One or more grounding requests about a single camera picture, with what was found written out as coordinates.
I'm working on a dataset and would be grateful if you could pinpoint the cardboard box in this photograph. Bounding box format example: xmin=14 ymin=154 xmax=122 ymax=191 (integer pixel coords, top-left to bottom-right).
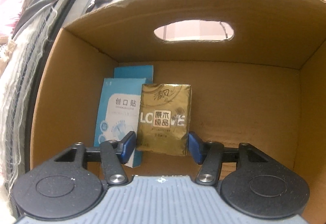
xmin=30 ymin=0 xmax=325 ymax=223

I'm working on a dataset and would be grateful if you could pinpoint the blue bandage box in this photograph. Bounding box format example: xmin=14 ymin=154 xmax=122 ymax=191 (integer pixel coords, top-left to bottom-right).
xmin=93 ymin=65 xmax=155 ymax=168

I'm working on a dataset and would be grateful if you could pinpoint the gold tissue pack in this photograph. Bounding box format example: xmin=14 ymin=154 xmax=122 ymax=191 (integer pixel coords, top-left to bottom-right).
xmin=137 ymin=84 xmax=192 ymax=156

